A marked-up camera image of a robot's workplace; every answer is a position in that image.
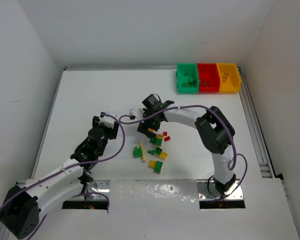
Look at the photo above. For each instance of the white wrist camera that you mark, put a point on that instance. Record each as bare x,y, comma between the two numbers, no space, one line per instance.
107,121
132,114

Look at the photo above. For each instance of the green lego wedge piece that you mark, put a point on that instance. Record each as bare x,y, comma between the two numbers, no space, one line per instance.
151,151

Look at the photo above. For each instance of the green storage bin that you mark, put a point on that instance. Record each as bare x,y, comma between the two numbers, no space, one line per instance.
182,84

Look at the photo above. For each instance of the yellow storage bin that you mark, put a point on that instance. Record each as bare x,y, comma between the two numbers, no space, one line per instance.
230,79

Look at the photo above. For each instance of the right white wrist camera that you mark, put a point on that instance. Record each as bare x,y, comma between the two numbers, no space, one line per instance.
132,114

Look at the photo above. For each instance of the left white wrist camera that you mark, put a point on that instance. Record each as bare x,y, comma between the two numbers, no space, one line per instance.
107,121

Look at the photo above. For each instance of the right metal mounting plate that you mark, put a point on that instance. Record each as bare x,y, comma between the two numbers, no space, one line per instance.
207,191

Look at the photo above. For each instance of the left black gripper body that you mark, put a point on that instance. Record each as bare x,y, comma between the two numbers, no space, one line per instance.
106,129

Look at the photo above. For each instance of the red rounded lego brick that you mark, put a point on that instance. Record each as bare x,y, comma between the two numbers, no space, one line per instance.
205,84

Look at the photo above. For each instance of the green arch lego piece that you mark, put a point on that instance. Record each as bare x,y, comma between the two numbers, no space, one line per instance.
137,153

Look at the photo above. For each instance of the green lego plate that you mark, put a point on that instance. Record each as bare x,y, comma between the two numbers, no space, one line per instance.
156,141

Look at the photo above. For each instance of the red lego slope piece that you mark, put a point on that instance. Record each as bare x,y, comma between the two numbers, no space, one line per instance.
167,138

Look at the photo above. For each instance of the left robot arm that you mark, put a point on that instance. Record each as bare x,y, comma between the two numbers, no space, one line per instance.
25,206

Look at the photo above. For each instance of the yellow green lego block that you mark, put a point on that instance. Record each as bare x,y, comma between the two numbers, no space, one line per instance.
156,166

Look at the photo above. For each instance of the red storage bin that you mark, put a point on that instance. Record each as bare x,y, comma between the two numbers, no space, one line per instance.
208,72

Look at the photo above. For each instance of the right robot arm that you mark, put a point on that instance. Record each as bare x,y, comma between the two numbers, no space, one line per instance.
215,131

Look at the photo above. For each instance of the metal mounting plate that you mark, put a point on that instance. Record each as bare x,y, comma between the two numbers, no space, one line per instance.
95,191
207,191

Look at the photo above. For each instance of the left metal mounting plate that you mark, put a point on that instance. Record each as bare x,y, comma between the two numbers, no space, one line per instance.
95,191

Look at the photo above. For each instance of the long tan lego plate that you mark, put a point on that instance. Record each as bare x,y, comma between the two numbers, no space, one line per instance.
143,156

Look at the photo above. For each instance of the green and yellow lego stack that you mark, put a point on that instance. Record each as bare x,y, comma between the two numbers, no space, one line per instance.
159,152

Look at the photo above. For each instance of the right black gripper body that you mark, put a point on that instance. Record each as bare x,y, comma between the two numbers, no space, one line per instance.
147,127

